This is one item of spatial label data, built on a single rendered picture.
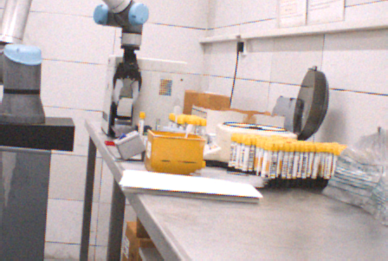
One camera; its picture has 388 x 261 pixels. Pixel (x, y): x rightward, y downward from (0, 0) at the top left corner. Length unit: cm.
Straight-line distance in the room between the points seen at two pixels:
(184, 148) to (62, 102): 217
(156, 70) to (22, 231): 86
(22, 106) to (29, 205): 29
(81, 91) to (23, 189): 188
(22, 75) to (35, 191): 34
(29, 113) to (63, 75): 182
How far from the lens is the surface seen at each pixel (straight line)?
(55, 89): 381
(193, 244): 106
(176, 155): 171
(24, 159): 198
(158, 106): 254
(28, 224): 202
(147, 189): 144
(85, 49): 382
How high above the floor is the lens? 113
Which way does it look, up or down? 3 degrees down
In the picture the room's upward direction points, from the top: 6 degrees clockwise
